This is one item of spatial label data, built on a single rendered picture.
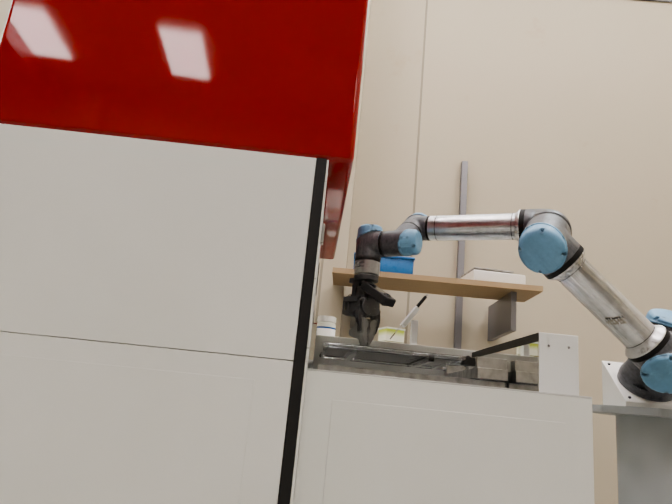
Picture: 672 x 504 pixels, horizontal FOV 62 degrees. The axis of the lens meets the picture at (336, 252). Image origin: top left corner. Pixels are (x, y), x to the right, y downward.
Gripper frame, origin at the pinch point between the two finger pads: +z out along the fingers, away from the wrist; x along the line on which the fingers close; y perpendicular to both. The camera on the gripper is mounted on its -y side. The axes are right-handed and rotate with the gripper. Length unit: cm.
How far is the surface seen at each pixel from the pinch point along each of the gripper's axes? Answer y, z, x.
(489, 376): -29.0, 5.9, -16.7
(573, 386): -51, 8, -16
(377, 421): -26.5, 19.3, 22.5
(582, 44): 42, -257, -250
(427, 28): 122, -262, -168
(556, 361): -49, 2, -13
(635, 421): -51, 13, -53
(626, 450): -49, 21, -53
